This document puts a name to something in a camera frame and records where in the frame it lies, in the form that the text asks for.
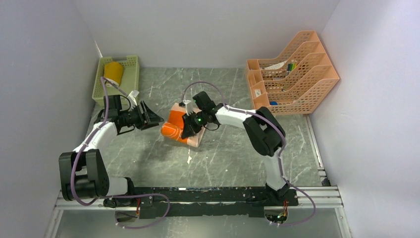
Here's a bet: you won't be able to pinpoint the brown yellow bear towel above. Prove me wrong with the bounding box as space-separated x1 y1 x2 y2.
104 61 124 84

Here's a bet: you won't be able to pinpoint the orange plastic file organizer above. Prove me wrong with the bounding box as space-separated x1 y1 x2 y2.
245 31 339 115

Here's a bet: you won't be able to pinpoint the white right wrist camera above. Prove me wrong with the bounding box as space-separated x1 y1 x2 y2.
182 100 194 116

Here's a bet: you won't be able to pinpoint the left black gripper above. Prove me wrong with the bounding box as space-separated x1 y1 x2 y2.
119 101 164 131

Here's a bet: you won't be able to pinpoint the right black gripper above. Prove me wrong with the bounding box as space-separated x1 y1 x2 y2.
182 110 208 139

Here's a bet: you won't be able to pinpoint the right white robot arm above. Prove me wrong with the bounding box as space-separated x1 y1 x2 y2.
179 91 290 205

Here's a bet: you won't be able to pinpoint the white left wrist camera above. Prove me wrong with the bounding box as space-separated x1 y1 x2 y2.
127 90 139 109

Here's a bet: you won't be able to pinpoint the orange and cream towel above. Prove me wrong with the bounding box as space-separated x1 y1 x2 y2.
160 103 206 148

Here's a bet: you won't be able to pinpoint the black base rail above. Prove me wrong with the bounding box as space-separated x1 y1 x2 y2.
103 186 299 220

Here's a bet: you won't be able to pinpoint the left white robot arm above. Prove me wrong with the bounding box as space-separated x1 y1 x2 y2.
58 95 164 206

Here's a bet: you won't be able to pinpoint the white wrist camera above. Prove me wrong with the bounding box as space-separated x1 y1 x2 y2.
127 90 139 109
182 100 194 116

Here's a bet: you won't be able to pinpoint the coloured pens in organizer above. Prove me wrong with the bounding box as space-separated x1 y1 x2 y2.
286 60 298 73

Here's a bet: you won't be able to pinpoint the green plastic basket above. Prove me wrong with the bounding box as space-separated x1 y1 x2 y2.
92 55 140 106

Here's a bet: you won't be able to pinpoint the white paper in organizer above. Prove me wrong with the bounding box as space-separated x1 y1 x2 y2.
264 61 286 70

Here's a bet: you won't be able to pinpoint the aluminium frame rail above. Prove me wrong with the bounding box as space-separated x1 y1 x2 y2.
54 186 344 211

